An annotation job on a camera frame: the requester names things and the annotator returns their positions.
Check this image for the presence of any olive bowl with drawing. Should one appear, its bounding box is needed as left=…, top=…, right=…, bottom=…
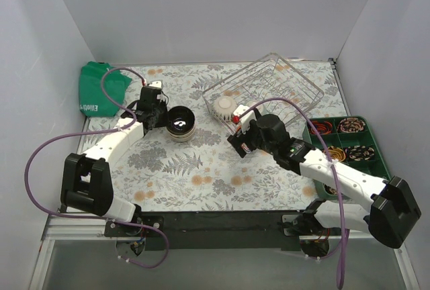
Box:
left=166, top=105, right=196, bottom=136

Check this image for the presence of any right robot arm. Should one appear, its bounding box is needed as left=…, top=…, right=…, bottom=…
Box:
left=228, top=110, right=421, bottom=249

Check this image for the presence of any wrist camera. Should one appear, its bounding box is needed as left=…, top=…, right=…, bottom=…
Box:
left=140, top=80, right=163, bottom=99
left=231, top=105, right=261, bottom=134

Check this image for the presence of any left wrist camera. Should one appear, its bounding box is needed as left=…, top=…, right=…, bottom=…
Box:
left=140, top=80, right=163, bottom=99

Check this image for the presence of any floral table mat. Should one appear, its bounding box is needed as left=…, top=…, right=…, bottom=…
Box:
left=65, top=61, right=377, bottom=212

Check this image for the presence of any wire dish rack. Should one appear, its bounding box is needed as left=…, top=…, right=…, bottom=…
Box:
left=193, top=52, right=324, bottom=134

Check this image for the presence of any aluminium frame rail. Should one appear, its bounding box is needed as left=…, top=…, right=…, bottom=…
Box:
left=30, top=211, right=419, bottom=289

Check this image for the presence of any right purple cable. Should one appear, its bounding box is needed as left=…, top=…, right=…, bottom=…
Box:
left=233, top=97, right=350, bottom=290

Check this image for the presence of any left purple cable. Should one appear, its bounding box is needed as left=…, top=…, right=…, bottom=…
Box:
left=24, top=66, right=171, bottom=269

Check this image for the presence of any purple cable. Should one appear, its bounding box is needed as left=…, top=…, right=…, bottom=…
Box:
left=233, top=97, right=350, bottom=290
left=24, top=66, right=171, bottom=269

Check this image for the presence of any yellow cable coil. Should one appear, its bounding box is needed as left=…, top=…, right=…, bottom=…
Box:
left=318, top=147, right=347, bottom=163

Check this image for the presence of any beige plain bowl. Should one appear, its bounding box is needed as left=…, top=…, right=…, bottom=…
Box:
left=167, top=128, right=196, bottom=142

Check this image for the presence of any brown patterned cable coil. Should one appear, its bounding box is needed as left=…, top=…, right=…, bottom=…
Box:
left=337, top=117, right=367, bottom=134

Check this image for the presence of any white bowl with dark stripes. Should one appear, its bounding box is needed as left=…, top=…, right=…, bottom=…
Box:
left=212, top=96, right=238, bottom=122

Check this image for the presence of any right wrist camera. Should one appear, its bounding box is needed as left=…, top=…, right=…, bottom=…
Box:
left=231, top=105, right=261, bottom=134

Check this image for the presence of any green cloth bag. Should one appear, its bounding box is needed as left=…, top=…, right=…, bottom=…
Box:
left=79, top=61, right=132, bottom=117

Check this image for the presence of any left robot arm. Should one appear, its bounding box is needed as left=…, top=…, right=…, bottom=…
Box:
left=60, top=81, right=168, bottom=236

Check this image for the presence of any green compartment tray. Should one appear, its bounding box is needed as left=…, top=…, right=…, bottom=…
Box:
left=302, top=116, right=392, bottom=180

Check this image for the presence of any black pink cable coil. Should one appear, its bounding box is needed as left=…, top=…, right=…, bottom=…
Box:
left=346, top=144, right=376, bottom=162

